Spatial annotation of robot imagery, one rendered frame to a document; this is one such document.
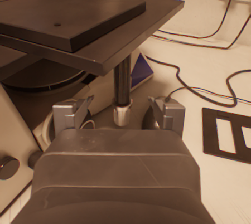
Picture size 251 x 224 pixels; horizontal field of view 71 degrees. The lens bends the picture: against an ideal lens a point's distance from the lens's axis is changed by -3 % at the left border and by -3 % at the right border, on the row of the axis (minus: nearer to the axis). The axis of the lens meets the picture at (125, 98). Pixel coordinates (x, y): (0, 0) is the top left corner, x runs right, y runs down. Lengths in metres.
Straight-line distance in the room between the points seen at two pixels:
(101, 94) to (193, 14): 0.52
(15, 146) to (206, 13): 0.69
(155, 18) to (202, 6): 0.56
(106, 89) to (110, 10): 0.19
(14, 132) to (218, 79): 0.44
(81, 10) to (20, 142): 0.16
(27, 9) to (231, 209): 0.32
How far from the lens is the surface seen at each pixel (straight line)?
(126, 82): 0.25
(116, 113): 0.29
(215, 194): 0.29
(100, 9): 0.17
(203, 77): 0.50
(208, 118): 0.37
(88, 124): 0.25
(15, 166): 0.24
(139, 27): 0.16
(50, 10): 0.18
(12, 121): 0.22
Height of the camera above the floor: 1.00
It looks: 40 degrees down
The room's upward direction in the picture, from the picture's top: 1 degrees clockwise
